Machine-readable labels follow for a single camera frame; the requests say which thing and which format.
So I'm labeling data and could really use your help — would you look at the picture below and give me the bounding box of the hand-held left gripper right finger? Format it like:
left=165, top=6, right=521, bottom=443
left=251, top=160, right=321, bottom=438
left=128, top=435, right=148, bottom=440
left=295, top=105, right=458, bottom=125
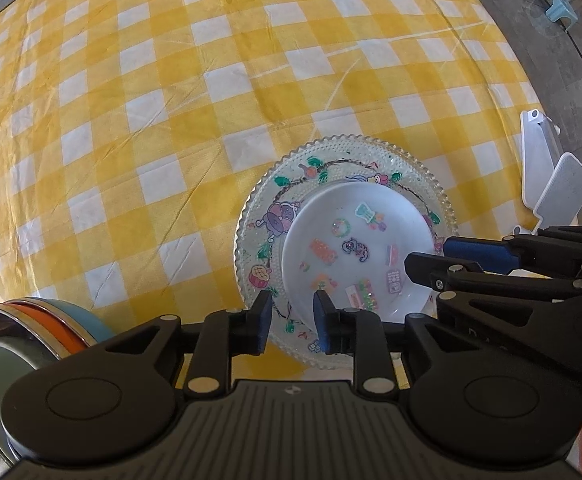
left=313, top=290, right=472, bottom=396

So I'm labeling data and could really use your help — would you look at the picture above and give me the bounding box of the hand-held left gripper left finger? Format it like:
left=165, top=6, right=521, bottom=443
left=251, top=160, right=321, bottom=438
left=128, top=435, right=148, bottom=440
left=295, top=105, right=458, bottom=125
left=107, top=291, right=273, bottom=396

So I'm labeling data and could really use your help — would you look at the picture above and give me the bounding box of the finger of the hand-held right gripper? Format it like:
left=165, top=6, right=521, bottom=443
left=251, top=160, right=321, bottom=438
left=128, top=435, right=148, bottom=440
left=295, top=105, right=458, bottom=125
left=404, top=253, right=582, bottom=303
left=443, top=226, right=582, bottom=273

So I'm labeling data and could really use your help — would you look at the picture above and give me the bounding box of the small white sticker plate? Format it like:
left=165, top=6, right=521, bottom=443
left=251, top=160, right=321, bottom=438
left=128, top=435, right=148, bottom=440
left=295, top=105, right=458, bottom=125
left=281, top=180, right=444, bottom=323

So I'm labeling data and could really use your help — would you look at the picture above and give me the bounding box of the clear glass patterned plate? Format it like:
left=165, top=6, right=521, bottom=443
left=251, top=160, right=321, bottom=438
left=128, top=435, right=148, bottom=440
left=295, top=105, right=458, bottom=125
left=234, top=133, right=456, bottom=371

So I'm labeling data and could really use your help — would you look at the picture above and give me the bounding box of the light blue bowl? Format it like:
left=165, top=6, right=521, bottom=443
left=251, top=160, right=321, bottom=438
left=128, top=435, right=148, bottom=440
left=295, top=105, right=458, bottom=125
left=36, top=298, right=118, bottom=348

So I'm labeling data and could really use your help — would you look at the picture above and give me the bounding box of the orange steel bowl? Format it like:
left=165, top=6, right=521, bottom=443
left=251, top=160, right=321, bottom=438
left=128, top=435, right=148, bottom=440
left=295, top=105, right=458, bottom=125
left=0, top=300, right=90, bottom=363

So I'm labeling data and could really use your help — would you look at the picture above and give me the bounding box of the pale green ceramic bowl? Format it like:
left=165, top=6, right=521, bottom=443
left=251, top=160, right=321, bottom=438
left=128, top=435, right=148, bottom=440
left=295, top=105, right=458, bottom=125
left=0, top=337, right=59, bottom=466

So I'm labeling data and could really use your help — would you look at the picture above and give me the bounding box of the white speckled cutting board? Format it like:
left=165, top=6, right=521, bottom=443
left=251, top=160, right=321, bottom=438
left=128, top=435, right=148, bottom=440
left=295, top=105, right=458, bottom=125
left=513, top=152, right=582, bottom=236
left=520, top=109, right=562, bottom=208

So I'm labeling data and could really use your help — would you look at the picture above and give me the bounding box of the yellow checkered tablecloth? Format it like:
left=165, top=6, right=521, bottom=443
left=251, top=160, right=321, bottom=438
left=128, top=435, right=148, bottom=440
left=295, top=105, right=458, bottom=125
left=0, top=0, right=542, bottom=386

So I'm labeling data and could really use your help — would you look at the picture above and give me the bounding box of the light blue plastic stool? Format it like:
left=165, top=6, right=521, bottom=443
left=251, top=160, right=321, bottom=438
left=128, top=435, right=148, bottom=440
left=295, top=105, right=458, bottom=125
left=536, top=0, right=579, bottom=31

